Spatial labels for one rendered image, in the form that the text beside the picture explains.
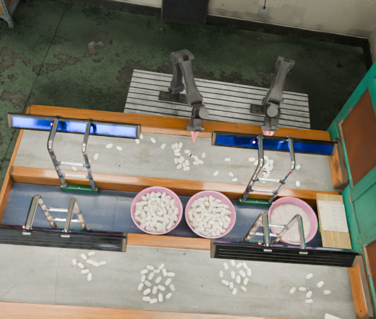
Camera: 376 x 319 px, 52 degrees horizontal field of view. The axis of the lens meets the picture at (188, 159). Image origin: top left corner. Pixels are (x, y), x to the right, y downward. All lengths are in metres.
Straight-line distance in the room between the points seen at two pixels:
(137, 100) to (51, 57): 1.45
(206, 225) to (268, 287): 0.43
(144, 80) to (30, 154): 0.88
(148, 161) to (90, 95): 1.40
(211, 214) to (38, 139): 1.05
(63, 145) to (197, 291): 1.08
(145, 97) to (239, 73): 1.40
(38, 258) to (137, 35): 2.53
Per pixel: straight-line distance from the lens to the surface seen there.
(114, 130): 1.89
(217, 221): 2.08
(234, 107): 2.56
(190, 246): 1.97
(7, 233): 1.71
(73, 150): 2.25
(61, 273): 1.99
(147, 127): 2.28
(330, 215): 2.22
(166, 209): 2.07
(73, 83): 3.55
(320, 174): 2.37
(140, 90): 2.58
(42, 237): 1.68
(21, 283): 2.02
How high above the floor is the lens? 2.62
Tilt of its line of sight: 59 degrees down
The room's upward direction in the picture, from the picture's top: 11 degrees clockwise
